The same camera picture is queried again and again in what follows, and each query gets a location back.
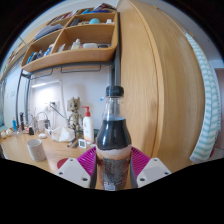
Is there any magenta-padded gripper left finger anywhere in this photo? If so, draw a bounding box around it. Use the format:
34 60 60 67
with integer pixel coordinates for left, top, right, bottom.
54 146 98 189

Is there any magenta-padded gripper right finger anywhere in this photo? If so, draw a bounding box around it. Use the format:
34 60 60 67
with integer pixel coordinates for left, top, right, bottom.
129 146 172 189

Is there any dark drink plastic bottle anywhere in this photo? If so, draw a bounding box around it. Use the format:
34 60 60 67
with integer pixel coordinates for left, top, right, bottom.
95 85 133 192

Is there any small white digital clock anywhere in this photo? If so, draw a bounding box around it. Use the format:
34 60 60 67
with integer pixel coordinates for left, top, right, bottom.
78 138 88 150

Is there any white crumpled tissue pack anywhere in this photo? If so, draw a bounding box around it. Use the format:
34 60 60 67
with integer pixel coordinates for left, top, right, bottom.
51 125 76 143

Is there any speckled white ceramic cup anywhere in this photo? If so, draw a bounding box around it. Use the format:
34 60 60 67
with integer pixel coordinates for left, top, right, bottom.
26 138 47 163

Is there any white red pump lotion bottle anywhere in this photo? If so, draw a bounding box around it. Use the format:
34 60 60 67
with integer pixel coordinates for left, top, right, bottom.
82 106 95 145

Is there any brown tree figurine toy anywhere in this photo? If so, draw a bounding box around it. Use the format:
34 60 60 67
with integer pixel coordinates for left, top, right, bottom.
67 96 83 132

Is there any green white striped towel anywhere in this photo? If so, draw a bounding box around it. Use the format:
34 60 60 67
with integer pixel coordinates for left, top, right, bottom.
184 31 222 164

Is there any wooden wardrobe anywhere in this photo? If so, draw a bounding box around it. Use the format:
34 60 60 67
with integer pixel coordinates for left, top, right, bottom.
115 0 214 164

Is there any white LED light bar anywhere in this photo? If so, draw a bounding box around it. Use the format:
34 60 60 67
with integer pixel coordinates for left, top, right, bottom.
30 79 63 89

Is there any grey metal shelf frame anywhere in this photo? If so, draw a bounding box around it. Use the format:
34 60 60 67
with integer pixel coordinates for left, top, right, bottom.
14 13 122 128

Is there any wooden wall shelf unit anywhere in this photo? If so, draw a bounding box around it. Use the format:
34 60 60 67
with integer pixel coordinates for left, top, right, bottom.
20 3 120 74

